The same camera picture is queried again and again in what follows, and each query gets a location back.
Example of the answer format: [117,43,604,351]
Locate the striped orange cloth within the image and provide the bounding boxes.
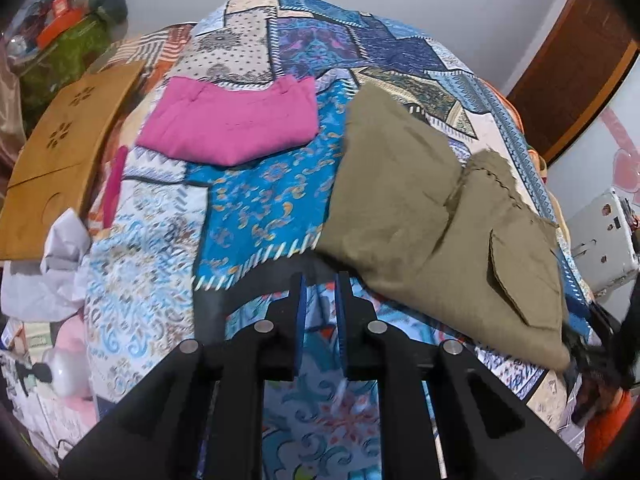
[106,23,197,70]

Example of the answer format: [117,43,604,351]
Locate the white pink plush toy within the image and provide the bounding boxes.
[41,314,98,413]

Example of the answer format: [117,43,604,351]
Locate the green storage box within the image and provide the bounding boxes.
[17,15,115,122]

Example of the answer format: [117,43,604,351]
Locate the wooden lap tray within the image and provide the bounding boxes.
[0,62,147,262]

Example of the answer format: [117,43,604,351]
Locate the olive green pants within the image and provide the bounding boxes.
[316,82,574,372]

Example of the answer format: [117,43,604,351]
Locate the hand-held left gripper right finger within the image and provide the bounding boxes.
[335,270,587,480]

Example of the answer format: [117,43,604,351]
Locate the pink stick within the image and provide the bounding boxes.
[102,145,127,227]

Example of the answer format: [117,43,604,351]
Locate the orange box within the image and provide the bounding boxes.
[35,7,87,47]

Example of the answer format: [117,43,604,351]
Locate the blue patchwork blanket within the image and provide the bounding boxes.
[82,0,597,480]

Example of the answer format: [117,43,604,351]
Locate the white sewing machine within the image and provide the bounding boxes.
[565,187,640,302]

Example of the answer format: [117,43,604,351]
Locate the crumpled white cloth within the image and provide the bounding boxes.
[0,209,92,322]

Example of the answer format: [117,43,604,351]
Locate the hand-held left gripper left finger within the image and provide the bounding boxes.
[59,272,307,480]

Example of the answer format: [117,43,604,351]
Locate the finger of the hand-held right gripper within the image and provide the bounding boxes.
[560,327,603,376]

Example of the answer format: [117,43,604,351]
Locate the pink pants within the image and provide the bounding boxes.
[136,75,321,167]

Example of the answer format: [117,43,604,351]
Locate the wooden door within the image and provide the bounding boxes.
[505,0,640,164]

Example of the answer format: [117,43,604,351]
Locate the white pink-patterned wardrobe door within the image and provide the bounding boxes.
[545,52,640,221]

